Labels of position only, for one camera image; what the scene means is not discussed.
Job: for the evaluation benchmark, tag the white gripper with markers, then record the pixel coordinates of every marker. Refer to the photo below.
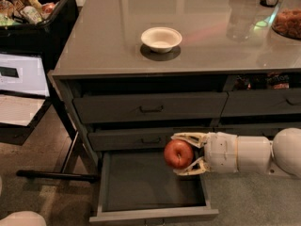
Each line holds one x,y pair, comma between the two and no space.
221,153

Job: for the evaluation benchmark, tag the red apple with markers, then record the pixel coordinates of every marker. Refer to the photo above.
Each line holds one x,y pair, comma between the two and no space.
178,154

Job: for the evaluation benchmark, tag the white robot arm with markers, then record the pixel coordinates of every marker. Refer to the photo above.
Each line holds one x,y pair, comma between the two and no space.
278,157

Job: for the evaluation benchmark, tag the white robot base corner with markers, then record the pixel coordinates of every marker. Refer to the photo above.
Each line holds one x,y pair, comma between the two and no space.
24,218

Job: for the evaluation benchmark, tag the middle left grey drawer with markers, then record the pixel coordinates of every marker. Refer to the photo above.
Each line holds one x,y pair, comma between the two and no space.
141,138

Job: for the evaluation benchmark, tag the grey drawer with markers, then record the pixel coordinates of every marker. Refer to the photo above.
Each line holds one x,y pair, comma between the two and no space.
262,102
257,129
141,138
150,107

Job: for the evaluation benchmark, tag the top right grey drawer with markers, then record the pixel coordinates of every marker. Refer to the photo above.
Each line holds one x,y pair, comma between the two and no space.
262,102

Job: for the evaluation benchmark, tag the middle right grey drawer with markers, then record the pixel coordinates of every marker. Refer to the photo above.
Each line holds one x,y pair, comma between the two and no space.
257,129

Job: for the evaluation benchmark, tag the open bottom left drawer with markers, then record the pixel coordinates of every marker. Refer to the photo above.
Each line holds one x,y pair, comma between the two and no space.
138,189

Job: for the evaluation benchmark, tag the snack bags in drawer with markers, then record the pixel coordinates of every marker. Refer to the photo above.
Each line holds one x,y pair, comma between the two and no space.
262,81

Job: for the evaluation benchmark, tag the top left grey drawer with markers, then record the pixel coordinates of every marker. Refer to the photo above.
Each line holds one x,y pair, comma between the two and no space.
150,107

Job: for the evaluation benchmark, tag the grey drawer cabinet counter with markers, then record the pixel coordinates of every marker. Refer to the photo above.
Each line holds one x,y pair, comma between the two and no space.
221,39

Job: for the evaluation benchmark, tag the white paper bowl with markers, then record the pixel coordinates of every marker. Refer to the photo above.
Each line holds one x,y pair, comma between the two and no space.
161,39

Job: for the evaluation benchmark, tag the black cart stand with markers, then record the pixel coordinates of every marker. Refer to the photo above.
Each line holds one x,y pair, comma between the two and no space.
48,147

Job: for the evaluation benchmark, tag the black bin of groceries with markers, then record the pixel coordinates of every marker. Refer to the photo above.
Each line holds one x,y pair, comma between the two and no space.
36,26

